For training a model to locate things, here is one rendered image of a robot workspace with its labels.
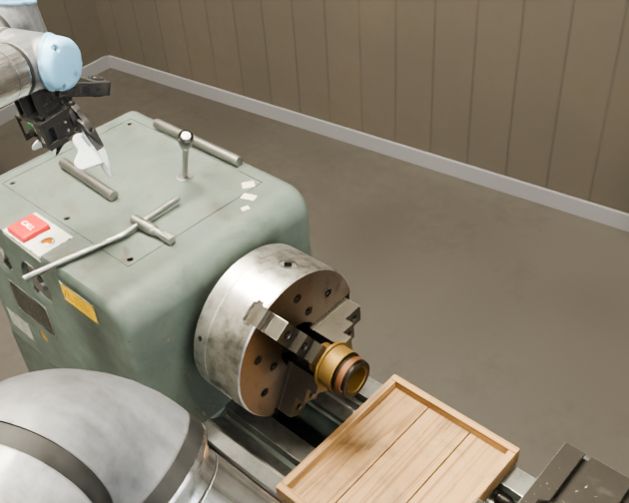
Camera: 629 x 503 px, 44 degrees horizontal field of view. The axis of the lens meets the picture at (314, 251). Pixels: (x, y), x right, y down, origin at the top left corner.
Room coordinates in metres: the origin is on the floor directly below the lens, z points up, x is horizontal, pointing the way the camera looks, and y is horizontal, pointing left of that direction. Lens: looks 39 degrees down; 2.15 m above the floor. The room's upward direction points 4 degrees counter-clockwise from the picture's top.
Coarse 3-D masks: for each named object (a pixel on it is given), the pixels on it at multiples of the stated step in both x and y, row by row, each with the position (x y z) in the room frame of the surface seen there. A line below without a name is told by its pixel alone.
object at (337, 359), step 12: (336, 348) 0.99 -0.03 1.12; (348, 348) 1.00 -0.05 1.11; (324, 360) 0.97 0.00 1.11; (336, 360) 0.96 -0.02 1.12; (348, 360) 0.96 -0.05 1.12; (360, 360) 0.96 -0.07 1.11; (324, 372) 0.95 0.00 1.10; (336, 372) 0.95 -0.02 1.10; (348, 372) 0.94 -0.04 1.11; (360, 372) 0.97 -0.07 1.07; (324, 384) 0.95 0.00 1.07; (336, 384) 0.93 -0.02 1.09; (348, 384) 0.96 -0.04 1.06; (360, 384) 0.96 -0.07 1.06; (348, 396) 0.93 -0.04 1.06
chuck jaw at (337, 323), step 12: (348, 300) 1.13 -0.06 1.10; (336, 312) 1.10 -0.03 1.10; (348, 312) 1.10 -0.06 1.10; (300, 324) 1.10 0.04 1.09; (312, 324) 1.08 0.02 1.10; (324, 324) 1.07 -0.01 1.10; (336, 324) 1.07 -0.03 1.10; (348, 324) 1.07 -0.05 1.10; (312, 336) 1.07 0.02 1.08; (324, 336) 1.04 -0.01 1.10; (336, 336) 1.04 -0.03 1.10; (348, 336) 1.04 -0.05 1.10
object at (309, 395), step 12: (288, 360) 1.03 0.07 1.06; (300, 360) 1.03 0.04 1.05; (288, 372) 1.02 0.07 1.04; (300, 372) 1.00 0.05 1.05; (312, 372) 0.99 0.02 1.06; (288, 384) 1.00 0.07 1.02; (300, 384) 0.99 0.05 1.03; (312, 384) 0.98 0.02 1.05; (288, 396) 0.99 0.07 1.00; (300, 396) 0.98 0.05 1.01; (312, 396) 0.98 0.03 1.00; (276, 408) 1.00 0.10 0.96; (288, 408) 0.98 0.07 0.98; (300, 408) 0.99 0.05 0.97
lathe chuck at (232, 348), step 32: (288, 256) 1.13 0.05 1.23; (256, 288) 1.05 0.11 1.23; (288, 288) 1.04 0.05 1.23; (320, 288) 1.10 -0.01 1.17; (224, 320) 1.02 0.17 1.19; (288, 320) 1.03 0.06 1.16; (224, 352) 0.98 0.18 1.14; (256, 352) 0.98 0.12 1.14; (224, 384) 0.97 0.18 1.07; (256, 384) 0.97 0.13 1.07
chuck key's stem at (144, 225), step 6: (132, 216) 1.24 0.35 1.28; (138, 216) 1.24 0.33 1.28; (132, 222) 1.23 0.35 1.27; (138, 222) 1.22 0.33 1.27; (144, 222) 1.21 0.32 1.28; (150, 222) 1.21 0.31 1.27; (144, 228) 1.20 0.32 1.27; (150, 228) 1.19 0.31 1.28; (156, 228) 1.20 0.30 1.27; (150, 234) 1.19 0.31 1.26; (156, 234) 1.18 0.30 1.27; (162, 234) 1.18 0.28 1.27; (168, 234) 1.17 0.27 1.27; (162, 240) 1.17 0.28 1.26; (168, 240) 1.16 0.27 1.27; (174, 240) 1.16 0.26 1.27
